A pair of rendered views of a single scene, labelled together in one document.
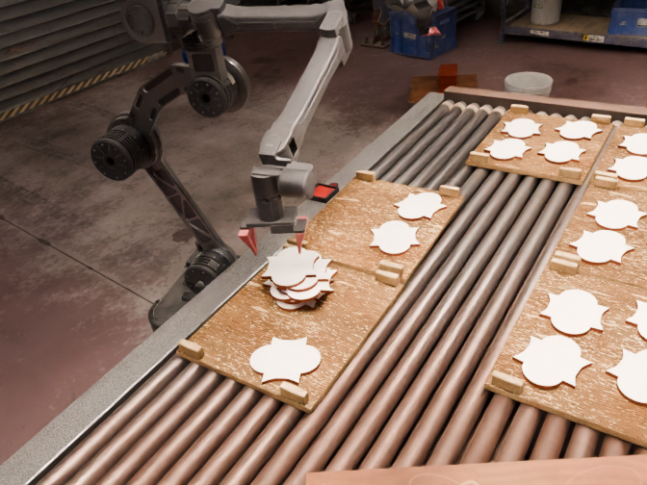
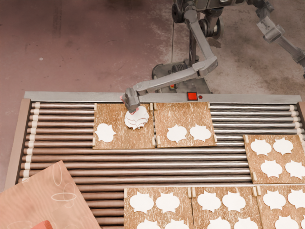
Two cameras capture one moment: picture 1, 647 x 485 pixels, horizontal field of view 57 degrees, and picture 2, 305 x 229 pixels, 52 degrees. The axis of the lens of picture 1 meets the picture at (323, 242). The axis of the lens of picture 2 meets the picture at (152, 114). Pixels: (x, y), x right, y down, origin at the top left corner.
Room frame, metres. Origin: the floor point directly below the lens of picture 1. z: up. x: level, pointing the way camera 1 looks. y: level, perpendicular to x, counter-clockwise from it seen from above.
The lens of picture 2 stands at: (0.39, -0.74, 2.84)
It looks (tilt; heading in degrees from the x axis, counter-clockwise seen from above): 59 degrees down; 43
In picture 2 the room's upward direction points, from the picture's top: 10 degrees clockwise
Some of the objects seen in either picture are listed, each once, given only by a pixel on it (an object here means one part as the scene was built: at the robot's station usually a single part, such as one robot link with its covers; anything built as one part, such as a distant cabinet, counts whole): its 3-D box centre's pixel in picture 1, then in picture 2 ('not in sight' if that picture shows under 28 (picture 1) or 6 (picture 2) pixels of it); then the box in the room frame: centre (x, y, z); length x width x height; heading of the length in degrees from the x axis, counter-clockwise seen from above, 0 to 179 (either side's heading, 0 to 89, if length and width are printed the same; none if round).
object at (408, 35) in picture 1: (423, 30); not in sight; (5.63, -1.17, 0.19); 0.50 x 0.41 x 0.37; 40
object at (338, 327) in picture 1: (295, 319); (123, 125); (1.02, 0.09, 0.93); 0.41 x 0.35 x 0.02; 144
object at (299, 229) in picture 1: (291, 235); (131, 109); (1.07, 0.07, 1.12); 0.07 x 0.07 x 0.09; 81
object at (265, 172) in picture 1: (269, 181); (130, 94); (1.07, 0.09, 1.26); 0.07 x 0.06 x 0.07; 66
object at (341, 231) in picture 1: (376, 222); (184, 123); (1.37, -0.15, 0.93); 0.41 x 0.35 x 0.02; 146
